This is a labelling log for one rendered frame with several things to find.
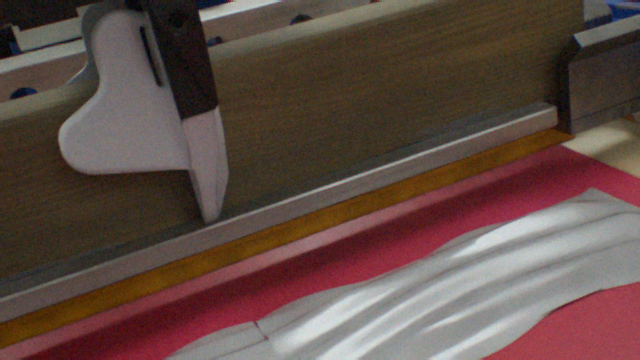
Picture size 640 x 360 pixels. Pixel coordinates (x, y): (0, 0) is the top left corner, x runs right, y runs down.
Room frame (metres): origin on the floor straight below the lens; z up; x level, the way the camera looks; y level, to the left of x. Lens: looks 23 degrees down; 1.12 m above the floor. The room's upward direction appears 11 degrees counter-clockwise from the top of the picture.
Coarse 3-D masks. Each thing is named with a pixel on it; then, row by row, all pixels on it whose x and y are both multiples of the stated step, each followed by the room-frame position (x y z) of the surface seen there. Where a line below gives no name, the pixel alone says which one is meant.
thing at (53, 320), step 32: (480, 160) 0.33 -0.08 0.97; (512, 160) 0.34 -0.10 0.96; (384, 192) 0.31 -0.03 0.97; (416, 192) 0.32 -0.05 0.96; (320, 224) 0.30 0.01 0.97; (224, 256) 0.29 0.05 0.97; (128, 288) 0.27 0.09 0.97; (160, 288) 0.28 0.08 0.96; (32, 320) 0.26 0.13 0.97; (64, 320) 0.26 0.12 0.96
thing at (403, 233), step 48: (432, 192) 0.33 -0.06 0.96; (480, 192) 0.32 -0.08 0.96; (528, 192) 0.31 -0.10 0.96; (576, 192) 0.30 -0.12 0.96; (624, 192) 0.29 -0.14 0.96; (336, 240) 0.30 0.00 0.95; (384, 240) 0.29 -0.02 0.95; (432, 240) 0.28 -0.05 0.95; (240, 288) 0.28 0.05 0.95; (288, 288) 0.27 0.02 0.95; (624, 288) 0.22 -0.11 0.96; (528, 336) 0.20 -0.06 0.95; (576, 336) 0.20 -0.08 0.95; (624, 336) 0.19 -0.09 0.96
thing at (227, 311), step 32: (192, 288) 0.29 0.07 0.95; (224, 288) 0.28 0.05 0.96; (96, 320) 0.27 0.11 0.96; (128, 320) 0.27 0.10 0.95; (160, 320) 0.26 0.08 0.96; (192, 320) 0.26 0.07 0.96; (224, 320) 0.25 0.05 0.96; (0, 352) 0.26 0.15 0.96; (32, 352) 0.26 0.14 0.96; (64, 352) 0.25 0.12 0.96; (96, 352) 0.25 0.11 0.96; (128, 352) 0.24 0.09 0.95; (160, 352) 0.24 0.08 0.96
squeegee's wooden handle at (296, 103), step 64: (448, 0) 0.32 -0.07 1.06; (512, 0) 0.33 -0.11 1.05; (576, 0) 0.34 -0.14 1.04; (256, 64) 0.29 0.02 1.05; (320, 64) 0.30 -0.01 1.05; (384, 64) 0.31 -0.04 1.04; (448, 64) 0.32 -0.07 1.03; (512, 64) 0.33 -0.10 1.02; (0, 128) 0.26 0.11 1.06; (256, 128) 0.29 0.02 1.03; (320, 128) 0.29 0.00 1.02; (384, 128) 0.30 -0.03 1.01; (448, 128) 0.32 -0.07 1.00; (0, 192) 0.25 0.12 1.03; (64, 192) 0.26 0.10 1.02; (128, 192) 0.27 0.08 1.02; (192, 192) 0.28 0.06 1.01; (256, 192) 0.28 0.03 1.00; (0, 256) 0.25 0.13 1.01; (64, 256) 0.26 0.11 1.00
